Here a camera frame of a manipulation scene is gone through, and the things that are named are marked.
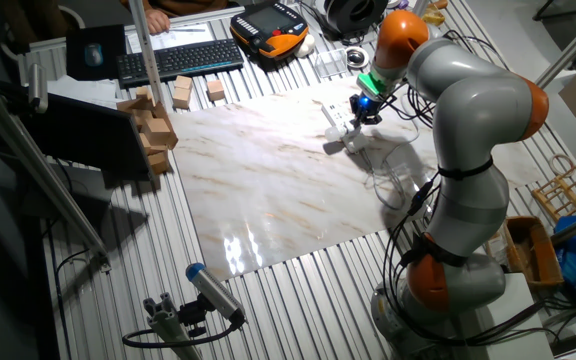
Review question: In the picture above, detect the brown sleeved forearm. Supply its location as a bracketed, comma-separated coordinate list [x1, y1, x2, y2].
[120, 0, 229, 18]

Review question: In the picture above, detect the white paper sheet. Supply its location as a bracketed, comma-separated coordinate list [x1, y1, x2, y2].
[126, 23, 216, 54]

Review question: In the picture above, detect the short aluminium profile mount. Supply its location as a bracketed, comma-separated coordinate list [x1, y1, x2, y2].
[142, 292, 204, 360]

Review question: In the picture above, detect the grey computer mouse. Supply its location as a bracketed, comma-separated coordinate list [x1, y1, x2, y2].
[83, 42, 105, 68]

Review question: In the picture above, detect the black camera cable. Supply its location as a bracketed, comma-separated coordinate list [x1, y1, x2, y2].
[121, 319, 245, 349]

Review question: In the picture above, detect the marble pattern board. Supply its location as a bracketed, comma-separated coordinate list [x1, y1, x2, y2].
[167, 79, 545, 282]

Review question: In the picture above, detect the orange and black teach pendant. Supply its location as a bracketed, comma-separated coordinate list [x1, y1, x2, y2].
[229, 1, 310, 61]

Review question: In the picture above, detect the slanted aluminium bar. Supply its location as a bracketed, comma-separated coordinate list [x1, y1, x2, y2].
[527, 3, 576, 99]

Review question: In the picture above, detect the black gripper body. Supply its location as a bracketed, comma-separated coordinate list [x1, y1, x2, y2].
[348, 92, 385, 126]

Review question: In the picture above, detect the yellow toy bread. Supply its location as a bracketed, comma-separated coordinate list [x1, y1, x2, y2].
[421, 0, 449, 28]

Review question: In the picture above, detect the wooden rack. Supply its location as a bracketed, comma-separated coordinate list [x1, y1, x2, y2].
[531, 153, 576, 224]

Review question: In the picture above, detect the silver camera with blue end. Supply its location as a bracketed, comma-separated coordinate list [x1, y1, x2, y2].
[185, 262, 247, 324]

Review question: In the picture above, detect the brown tray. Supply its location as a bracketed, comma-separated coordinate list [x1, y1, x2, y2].
[501, 215, 566, 289]

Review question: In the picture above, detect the black monitor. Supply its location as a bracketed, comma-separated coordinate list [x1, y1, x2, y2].
[21, 92, 155, 182]

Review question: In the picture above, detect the white plug adapter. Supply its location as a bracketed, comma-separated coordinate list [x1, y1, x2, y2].
[324, 123, 358, 143]

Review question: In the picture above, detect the clear plastic box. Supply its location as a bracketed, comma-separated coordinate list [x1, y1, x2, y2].
[313, 47, 350, 80]

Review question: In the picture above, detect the grey power strip cable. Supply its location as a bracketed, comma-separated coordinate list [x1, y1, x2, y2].
[360, 130, 422, 212]

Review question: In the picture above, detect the black mouse pad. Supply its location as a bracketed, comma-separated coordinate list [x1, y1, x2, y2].
[65, 23, 128, 82]

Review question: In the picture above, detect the long slanted aluminium beam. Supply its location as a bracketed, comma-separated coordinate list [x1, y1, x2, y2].
[0, 68, 113, 274]

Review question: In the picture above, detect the person's bare hand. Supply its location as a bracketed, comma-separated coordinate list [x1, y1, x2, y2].
[145, 7, 172, 35]

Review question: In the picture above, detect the small metal bowl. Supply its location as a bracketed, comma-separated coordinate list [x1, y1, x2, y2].
[344, 45, 370, 70]

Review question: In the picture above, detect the upright aluminium post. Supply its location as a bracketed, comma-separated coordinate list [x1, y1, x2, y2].
[127, 0, 166, 107]

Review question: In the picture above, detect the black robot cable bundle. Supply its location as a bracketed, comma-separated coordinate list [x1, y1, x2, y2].
[367, 29, 560, 351]

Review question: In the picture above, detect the white power strip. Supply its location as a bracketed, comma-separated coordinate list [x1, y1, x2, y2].
[320, 101, 370, 155]

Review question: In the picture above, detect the green wrist adapter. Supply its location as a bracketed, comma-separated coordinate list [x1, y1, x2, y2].
[356, 71, 388, 98]

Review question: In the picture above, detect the black spool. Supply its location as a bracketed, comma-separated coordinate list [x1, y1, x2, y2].
[323, 0, 388, 38]

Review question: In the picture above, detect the black keyboard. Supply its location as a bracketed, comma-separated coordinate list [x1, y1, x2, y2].
[116, 38, 245, 88]

